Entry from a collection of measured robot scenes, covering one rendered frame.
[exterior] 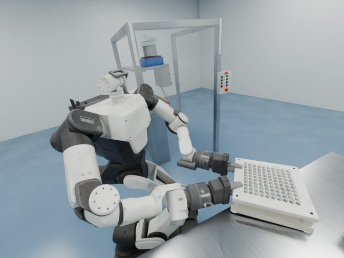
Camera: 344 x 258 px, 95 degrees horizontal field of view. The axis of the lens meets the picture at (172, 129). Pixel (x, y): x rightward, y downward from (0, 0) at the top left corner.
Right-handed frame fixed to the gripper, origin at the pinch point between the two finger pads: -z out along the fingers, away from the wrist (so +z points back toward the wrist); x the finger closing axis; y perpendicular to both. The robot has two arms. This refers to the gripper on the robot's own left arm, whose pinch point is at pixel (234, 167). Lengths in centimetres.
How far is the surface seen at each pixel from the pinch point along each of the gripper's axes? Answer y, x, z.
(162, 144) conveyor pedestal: -86, 64, 106
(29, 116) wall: -66, 59, 477
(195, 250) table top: 35.3, 6.7, 4.5
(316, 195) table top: -3.8, 6.5, -30.1
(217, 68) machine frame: -139, -25, 48
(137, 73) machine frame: -59, -33, 101
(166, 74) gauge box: -89, -27, 88
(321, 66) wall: -387, 10, -93
